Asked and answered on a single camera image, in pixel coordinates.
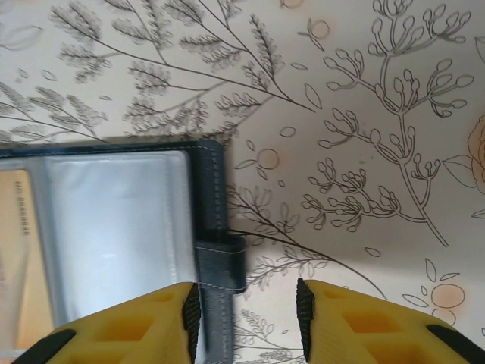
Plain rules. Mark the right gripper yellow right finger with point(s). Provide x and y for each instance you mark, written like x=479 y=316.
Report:
x=341 y=307

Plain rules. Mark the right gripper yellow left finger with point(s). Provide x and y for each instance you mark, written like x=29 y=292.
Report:
x=151 y=314

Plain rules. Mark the dark blue card holder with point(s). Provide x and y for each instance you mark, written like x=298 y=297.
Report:
x=212 y=189

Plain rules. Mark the gold credit card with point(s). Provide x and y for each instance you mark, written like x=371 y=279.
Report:
x=19 y=227

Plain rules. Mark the floral patterned table cover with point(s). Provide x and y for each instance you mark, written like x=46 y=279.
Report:
x=341 y=113

